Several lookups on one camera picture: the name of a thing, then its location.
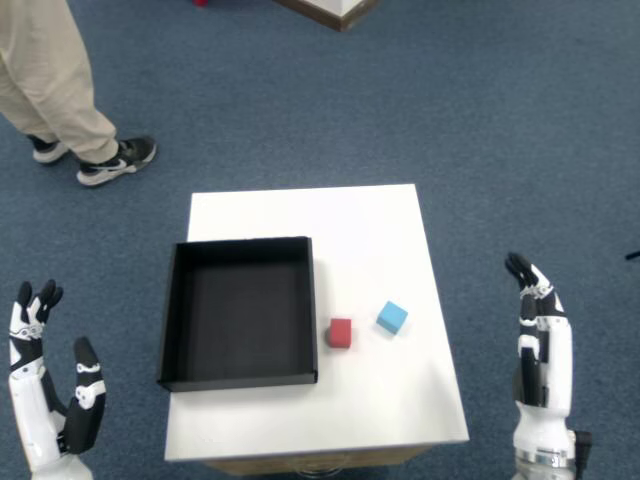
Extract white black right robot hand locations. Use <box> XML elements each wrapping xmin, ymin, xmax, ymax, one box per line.
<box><xmin>504</xmin><ymin>252</ymin><xmax>576</xmax><ymax>452</ymax></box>

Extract beige trousers of person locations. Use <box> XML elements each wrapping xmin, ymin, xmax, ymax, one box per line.
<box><xmin>0</xmin><ymin>0</ymin><xmax>120</xmax><ymax>164</ymax></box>

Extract black white sneaker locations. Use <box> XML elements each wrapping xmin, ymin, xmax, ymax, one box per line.
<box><xmin>76</xmin><ymin>135</ymin><xmax>158</xmax><ymax>188</ymax></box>
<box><xmin>27</xmin><ymin>134</ymin><xmax>70</xmax><ymax>164</ymax></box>

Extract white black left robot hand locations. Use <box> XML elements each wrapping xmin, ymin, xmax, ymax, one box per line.
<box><xmin>7</xmin><ymin>279</ymin><xmax>108</xmax><ymax>480</ymax></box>

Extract white table with wooden base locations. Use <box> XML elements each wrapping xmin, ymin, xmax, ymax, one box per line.
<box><xmin>163</xmin><ymin>183</ymin><xmax>470</xmax><ymax>475</ymax></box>

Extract white board with wooden edge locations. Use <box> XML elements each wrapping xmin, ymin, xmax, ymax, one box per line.
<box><xmin>272</xmin><ymin>0</ymin><xmax>376</xmax><ymax>33</ymax></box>

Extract blue cube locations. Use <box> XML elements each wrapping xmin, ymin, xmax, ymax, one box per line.
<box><xmin>375</xmin><ymin>300</ymin><xmax>409</xmax><ymax>337</ymax></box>

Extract black open cardboard box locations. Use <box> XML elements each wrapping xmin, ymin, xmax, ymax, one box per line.
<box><xmin>156</xmin><ymin>236</ymin><xmax>320</xmax><ymax>393</ymax></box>

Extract red cube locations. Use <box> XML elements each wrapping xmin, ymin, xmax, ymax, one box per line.
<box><xmin>327</xmin><ymin>317</ymin><xmax>355</xmax><ymax>349</ymax></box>

